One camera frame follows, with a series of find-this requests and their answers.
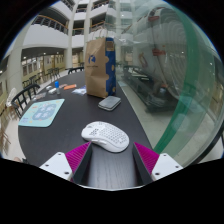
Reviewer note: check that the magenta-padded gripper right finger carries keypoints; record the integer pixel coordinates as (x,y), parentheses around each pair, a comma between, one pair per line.
(148,160)

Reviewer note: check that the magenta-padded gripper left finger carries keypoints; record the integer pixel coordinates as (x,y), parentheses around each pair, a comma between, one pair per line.
(77,159)

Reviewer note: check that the white perforated computer mouse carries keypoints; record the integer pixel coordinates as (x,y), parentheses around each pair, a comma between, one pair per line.
(106,136)

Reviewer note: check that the light teal printed mouse pad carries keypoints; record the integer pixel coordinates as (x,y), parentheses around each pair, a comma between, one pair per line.
(42,112)

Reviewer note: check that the small flat grey box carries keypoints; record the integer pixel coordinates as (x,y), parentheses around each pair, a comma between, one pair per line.
(109,103)

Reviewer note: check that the clear plastic packet with print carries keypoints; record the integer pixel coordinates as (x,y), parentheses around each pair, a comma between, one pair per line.
(80,90)

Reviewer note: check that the orange card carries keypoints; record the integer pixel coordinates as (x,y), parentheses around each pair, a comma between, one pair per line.
(70,87)

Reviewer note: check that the small white box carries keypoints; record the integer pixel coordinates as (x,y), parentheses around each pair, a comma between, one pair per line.
(52,90)

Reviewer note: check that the blue-capped small bottle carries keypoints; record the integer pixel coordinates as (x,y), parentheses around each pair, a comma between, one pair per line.
(57,87)

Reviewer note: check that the black spindle-back chair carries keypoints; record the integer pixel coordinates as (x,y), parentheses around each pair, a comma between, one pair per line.
(16,100)

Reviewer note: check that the black chair behind table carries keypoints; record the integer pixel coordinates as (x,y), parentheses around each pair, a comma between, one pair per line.
(75,69)

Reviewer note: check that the group of dark chairs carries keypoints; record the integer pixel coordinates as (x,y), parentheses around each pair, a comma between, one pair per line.
(50,73)

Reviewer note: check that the brown and blue paper bag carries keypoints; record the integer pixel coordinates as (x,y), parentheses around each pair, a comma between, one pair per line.
(98,70)

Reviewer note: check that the white lattice chair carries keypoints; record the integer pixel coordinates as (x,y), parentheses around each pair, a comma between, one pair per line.
(10,96)

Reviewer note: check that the large white round display model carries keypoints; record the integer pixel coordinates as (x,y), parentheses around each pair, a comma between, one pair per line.
(166,46)

